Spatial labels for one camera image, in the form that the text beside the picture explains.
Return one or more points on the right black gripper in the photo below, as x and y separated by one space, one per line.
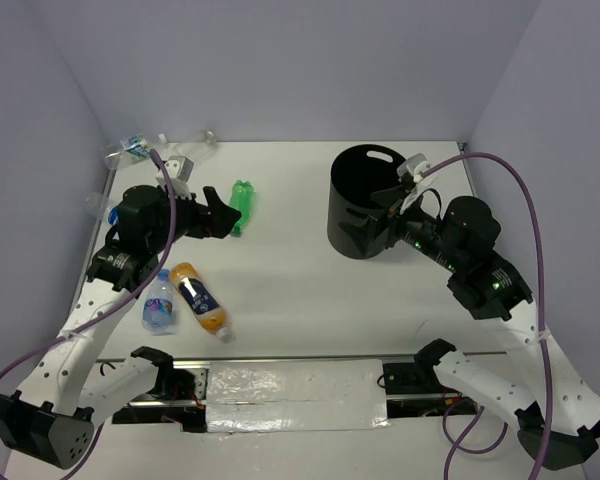
362 233

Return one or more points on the orange juice bottle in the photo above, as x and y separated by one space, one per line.
208 312

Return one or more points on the clear water bottle colourful label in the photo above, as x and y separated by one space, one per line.
157 314

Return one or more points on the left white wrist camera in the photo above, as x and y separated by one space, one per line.
179 169

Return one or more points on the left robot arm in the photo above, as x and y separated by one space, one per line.
54 413

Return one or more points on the silver foil tape patch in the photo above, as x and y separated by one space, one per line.
272 397

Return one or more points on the green plastic bottle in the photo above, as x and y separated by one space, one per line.
242 200

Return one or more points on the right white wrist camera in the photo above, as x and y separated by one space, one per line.
411 174

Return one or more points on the clear square plastic bottle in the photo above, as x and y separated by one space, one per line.
199 147

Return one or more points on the aluminium mounting rail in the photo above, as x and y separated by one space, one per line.
186 407

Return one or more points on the clear bottle blue cap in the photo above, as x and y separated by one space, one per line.
102 208

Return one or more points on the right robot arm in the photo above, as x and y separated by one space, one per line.
553 412

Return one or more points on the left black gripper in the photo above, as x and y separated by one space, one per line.
214 220

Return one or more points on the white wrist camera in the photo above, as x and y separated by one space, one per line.
179 169
411 174

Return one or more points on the black round bin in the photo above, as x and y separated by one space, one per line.
355 174

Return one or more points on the clear bottle green label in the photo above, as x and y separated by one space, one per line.
127 152

